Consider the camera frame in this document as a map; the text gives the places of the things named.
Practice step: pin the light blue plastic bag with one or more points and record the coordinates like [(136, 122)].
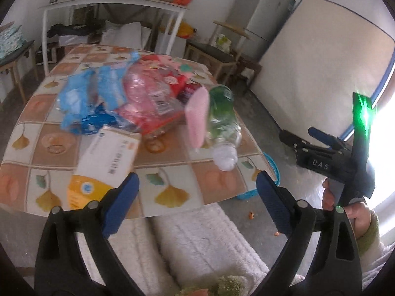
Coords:
[(114, 80), (77, 95)]

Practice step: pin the white fluffy rug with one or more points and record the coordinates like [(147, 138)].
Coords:
[(197, 243)]

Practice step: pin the white and orange carton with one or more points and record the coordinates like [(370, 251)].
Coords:
[(105, 160)]

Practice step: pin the dark blue plastic wrapper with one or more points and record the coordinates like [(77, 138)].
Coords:
[(95, 118)]

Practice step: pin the white bag with green print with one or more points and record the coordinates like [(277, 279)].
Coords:
[(222, 41)]

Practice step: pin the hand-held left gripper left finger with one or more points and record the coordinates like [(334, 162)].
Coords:
[(121, 200)]

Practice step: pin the leaf-print checkered tablecloth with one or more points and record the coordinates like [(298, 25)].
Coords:
[(191, 172)]

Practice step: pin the white long table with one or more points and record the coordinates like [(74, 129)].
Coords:
[(108, 1)]

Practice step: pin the yellow plush toy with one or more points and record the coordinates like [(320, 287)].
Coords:
[(186, 30)]

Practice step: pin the white mattress with blue trim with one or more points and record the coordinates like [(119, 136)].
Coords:
[(324, 61)]

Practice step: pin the green fuzzy cloth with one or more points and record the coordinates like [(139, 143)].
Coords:
[(228, 285)]

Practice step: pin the pink plastic bag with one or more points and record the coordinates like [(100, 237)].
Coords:
[(145, 98)]

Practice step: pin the blue plastic basket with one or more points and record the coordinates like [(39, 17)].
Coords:
[(276, 175)]

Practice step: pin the white carton box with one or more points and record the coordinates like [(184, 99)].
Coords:
[(169, 44)]

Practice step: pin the wooden chair with patterned cushion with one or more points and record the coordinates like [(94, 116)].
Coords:
[(18, 55)]

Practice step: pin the pink printed packet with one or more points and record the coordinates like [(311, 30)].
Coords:
[(172, 67)]

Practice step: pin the grey refrigerator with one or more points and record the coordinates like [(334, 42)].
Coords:
[(262, 15)]

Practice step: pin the person's right forearm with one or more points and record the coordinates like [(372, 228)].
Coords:
[(375, 246)]

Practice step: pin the wooden chair with dark seat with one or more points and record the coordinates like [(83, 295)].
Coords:
[(213, 52)]

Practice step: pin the dark wooden stool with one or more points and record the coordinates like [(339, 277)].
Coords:
[(248, 64)]

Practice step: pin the clear bottle with green label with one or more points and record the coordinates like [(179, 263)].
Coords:
[(222, 111)]

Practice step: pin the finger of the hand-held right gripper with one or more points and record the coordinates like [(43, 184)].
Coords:
[(291, 138), (325, 138)]

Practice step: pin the white pillow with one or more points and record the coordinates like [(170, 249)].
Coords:
[(123, 34)]

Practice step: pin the pink sponge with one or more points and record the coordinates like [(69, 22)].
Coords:
[(197, 117)]

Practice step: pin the person's right hand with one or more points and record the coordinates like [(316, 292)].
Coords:
[(361, 217)]

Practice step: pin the teal patterned cloth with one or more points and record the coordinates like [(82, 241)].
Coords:
[(10, 41)]

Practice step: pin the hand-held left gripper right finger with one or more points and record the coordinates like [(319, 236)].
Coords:
[(274, 203)]

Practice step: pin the black clothing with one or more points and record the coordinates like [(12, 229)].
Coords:
[(74, 30)]

